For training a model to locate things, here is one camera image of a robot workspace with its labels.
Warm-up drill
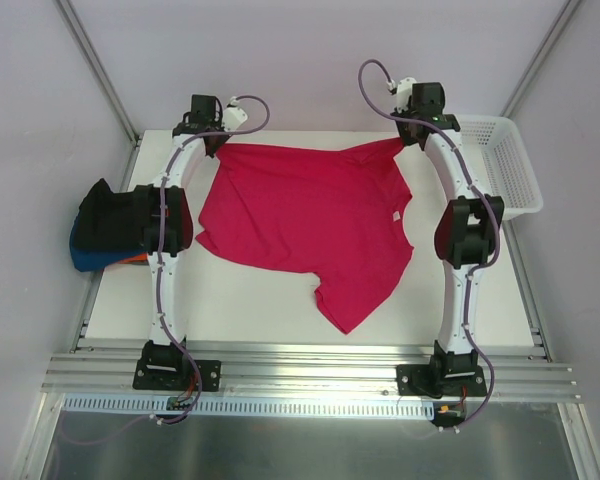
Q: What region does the pink t shirt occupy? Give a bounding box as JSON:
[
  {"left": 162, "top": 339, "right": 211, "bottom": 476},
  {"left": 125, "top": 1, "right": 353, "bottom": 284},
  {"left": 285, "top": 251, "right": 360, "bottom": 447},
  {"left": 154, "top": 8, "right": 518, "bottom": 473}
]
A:
[{"left": 196, "top": 138, "right": 414, "bottom": 334}]

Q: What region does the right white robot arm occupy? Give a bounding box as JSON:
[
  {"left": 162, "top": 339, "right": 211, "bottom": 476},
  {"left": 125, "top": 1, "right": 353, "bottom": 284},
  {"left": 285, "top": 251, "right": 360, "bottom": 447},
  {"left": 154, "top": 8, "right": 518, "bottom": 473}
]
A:
[{"left": 394, "top": 78, "right": 504, "bottom": 396}]

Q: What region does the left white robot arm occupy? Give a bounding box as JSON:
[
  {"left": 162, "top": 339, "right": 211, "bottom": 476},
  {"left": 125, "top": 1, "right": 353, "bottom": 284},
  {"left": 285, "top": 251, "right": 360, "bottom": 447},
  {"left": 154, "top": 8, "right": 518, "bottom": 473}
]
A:
[{"left": 134, "top": 94, "right": 247, "bottom": 388}]

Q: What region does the white plastic basket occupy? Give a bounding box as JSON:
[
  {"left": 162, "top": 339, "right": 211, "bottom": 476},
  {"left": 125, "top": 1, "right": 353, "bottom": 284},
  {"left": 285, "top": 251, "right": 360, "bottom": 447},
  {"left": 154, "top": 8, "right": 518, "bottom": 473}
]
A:
[{"left": 458, "top": 115, "right": 544, "bottom": 220}]

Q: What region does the black folded t shirt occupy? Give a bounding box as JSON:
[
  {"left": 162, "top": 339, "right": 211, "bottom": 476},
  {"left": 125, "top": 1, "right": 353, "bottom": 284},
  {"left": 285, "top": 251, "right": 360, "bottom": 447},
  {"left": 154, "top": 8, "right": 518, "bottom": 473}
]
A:
[{"left": 71, "top": 178, "right": 143, "bottom": 252}]

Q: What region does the orange folded t shirt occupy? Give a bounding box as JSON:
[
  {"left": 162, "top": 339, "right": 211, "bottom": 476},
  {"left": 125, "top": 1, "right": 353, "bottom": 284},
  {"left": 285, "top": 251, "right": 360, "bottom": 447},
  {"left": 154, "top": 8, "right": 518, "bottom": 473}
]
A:
[{"left": 118, "top": 252, "right": 148, "bottom": 265}]

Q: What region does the blue folded t shirt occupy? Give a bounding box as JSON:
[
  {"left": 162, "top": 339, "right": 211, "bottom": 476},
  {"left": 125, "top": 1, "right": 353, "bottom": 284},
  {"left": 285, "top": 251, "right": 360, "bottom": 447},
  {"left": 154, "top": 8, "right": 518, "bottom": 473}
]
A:
[{"left": 69, "top": 218, "right": 140, "bottom": 272}]

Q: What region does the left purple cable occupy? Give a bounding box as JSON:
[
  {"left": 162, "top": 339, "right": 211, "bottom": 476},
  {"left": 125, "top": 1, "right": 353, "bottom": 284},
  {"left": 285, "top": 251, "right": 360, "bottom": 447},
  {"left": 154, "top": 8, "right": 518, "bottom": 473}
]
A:
[{"left": 57, "top": 93, "right": 271, "bottom": 445}]

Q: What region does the purple cable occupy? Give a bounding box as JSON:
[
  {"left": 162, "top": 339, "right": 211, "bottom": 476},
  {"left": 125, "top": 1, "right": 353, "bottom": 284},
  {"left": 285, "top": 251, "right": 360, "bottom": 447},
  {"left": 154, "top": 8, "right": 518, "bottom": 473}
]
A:
[
  {"left": 357, "top": 59, "right": 501, "bottom": 436},
  {"left": 57, "top": 93, "right": 271, "bottom": 445}
]

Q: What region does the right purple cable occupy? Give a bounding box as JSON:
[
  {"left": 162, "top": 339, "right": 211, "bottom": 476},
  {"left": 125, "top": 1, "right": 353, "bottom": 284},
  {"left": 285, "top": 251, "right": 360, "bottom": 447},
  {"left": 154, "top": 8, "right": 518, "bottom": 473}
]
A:
[{"left": 357, "top": 59, "right": 501, "bottom": 436}]

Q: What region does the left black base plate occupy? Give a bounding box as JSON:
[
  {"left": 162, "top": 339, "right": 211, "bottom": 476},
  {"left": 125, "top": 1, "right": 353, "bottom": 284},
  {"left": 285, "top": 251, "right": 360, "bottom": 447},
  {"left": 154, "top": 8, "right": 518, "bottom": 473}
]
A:
[{"left": 132, "top": 359, "right": 222, "bottom": 392}]

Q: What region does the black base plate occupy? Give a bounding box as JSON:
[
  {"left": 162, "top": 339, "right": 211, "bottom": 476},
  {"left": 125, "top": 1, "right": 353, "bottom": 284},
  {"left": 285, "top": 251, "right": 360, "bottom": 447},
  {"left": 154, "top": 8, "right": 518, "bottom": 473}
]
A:
[
  {"left": 132, "top": 359, "right": 222, "bottom": 392},
  {"left": 395, "top": 364, "right": 487, "bottom": 399}
]

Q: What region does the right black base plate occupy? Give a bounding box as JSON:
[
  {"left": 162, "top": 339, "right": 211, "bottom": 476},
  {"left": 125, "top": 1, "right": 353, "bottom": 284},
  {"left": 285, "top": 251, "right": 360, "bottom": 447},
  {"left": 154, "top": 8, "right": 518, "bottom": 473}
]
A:
[{"left": 395, "top": 364, "right": 487, "bottom": 399}]

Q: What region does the white slotted cable duct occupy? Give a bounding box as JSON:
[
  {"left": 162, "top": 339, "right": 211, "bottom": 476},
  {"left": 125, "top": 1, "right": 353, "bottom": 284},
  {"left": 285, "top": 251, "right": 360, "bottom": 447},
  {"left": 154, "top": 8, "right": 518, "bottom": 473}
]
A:
[{"left": 62, "top": 393, "right": 434, "bottom": 421}]

